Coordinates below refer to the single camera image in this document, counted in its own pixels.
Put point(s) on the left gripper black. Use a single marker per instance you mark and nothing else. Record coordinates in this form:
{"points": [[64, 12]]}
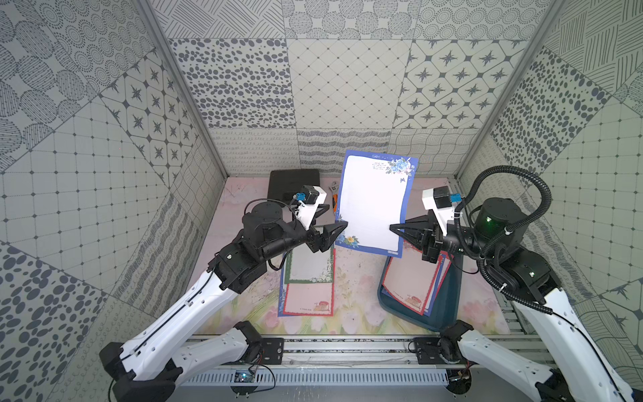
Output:
{"points": [[314, 238]]}

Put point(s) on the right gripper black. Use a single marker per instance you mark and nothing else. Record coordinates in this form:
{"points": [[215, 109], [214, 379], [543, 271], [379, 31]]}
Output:
{"points": [[418, 231]]}

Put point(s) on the red bordered stationery paper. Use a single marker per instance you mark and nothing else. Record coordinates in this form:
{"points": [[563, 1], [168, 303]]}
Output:
{"points": [[407, 279], [314, 300]]}

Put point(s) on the blue floral stationery paper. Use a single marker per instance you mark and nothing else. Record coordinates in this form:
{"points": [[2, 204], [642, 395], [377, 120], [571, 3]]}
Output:
{"points": [[374, 193], [282, 300], [442, 268]]}

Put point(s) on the teal plastic storage box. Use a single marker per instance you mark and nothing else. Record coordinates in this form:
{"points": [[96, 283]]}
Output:
{"points": [[446, 306]]}

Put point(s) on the green bordered scalloped stationery paper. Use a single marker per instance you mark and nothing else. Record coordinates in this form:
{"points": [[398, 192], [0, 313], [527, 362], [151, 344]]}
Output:
{"points": [[305, 267]]}

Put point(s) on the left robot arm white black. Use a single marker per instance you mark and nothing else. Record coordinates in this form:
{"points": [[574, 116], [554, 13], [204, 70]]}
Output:
{"points": [[150, 366]]}

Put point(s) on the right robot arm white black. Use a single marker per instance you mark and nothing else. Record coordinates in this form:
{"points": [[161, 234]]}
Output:
{"points": [[580, 372]]}

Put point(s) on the black plastic tool case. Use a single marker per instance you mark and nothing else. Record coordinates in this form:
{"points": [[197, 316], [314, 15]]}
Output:
{"points": [[285, 183]]}

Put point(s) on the right round circuit board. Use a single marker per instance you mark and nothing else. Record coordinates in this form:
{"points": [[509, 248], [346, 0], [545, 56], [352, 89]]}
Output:
{"points": [[459, 381]]}

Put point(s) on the left green circuit board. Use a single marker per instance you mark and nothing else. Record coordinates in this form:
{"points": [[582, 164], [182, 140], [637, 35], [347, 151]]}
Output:
{"points": [[244, 383]]}

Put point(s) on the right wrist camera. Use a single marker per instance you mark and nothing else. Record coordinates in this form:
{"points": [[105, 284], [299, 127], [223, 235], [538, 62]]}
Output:
{"points": [[441, 201]]}

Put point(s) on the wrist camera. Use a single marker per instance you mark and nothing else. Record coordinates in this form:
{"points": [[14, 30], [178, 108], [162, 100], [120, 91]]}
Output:
{"points": [[309, 201], [441, 201]]}

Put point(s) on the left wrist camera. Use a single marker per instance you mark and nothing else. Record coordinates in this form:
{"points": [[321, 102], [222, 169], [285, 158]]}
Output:
{"points": [[309, 201]]}

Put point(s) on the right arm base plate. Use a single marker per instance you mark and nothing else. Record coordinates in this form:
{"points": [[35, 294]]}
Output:
{"points": [[430, 350]]}

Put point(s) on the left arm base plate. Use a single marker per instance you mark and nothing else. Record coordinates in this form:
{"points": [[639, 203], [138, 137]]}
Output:
{"points": [[269, 352]]}

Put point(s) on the aluminium mounting rail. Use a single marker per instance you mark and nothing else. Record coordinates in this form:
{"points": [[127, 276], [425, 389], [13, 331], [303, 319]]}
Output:
{"points": [[388, 351]]}

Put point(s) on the white slotted cable duct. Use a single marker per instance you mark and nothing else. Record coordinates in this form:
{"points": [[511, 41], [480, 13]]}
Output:
{"points": [[333, 377]]}

